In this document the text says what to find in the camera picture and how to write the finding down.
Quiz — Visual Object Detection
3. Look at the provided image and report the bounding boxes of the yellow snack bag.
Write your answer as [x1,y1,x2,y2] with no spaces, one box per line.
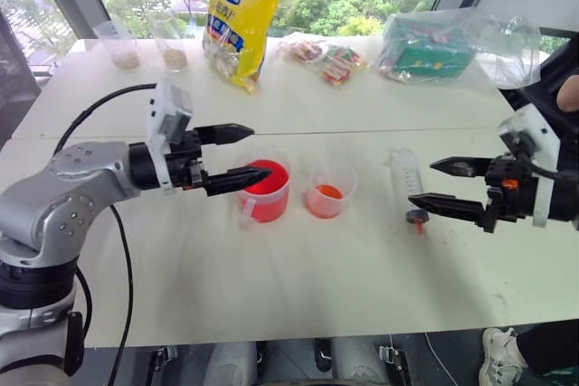
[201,0,295,96]

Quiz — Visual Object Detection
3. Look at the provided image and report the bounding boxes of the white sneaker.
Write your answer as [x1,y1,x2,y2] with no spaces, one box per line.
[478,326,529,386]

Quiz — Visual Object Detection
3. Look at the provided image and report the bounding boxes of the small cup with orange liquid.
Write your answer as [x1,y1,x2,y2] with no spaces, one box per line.
[303,163,359,221]

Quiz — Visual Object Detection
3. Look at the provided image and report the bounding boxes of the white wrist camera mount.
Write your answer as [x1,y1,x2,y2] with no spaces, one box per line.
[497,104,562,229]
[143,80,195,195]

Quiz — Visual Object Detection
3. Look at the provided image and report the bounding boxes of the person's bare hand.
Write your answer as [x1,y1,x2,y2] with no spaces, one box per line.
[555,72,579,114]

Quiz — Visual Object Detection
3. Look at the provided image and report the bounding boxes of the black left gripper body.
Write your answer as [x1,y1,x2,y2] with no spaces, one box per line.
[163,127,212,193]

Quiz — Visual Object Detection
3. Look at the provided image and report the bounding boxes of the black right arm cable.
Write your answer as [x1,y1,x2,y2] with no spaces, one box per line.
[518,149,572,180]

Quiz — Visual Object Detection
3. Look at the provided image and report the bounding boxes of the clear plastic bag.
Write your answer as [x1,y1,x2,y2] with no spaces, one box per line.
[376,5,543,90]

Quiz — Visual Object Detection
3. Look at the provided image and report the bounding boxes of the clear plastic syringe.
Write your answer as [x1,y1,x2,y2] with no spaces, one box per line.
[387,146,432,237]

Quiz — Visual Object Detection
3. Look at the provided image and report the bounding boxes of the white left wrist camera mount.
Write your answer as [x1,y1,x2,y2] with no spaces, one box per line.
[143,80,195,195]

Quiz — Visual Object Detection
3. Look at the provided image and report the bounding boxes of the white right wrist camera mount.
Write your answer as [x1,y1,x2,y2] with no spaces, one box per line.
[497,104,562,229]

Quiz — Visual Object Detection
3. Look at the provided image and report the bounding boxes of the thin white cable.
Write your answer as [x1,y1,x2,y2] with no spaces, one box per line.
[423,333,459,386]

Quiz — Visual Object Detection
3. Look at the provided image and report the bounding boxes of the black table clamp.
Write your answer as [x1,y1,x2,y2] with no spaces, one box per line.
[378,343,413,386]
[145,344,179,386]

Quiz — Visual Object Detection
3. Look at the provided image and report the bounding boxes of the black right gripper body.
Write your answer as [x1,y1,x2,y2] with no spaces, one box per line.
[479,155,540,234]

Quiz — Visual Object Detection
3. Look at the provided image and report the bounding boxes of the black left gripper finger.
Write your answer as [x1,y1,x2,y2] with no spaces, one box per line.
[194,122,256,146]
[204,165,273,198]

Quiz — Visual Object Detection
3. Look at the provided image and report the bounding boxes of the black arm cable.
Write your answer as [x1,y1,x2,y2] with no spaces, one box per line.
[518,149,572,180]
[52,82,158,386]

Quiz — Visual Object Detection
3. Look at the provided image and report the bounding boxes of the measuring cup with red liquid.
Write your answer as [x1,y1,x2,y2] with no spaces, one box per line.
[232,146,291,230]

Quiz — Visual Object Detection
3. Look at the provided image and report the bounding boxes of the red green snack packets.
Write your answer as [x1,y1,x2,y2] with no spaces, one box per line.
[277,37,371,87]

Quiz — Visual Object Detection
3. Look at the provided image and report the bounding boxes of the green cardboard box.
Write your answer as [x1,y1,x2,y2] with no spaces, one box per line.
[378,13,476,83]

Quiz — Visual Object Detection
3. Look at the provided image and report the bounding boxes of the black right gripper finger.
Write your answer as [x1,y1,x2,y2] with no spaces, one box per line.
[407,193,489,227]
[429,155,493,179]

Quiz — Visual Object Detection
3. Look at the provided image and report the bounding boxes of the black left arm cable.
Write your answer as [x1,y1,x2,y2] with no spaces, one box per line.
[52,82,158,386]

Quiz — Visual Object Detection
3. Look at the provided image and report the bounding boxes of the black trouser leg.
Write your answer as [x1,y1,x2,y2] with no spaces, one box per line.
[515,318,579,378]

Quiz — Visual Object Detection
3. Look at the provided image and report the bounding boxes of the clear cup with grains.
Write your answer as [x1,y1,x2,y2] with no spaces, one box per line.
[91,21,139,72]
[147,14,189,74]

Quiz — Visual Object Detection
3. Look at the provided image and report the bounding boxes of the black chair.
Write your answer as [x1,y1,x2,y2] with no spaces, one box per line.
[497,26,579,170]

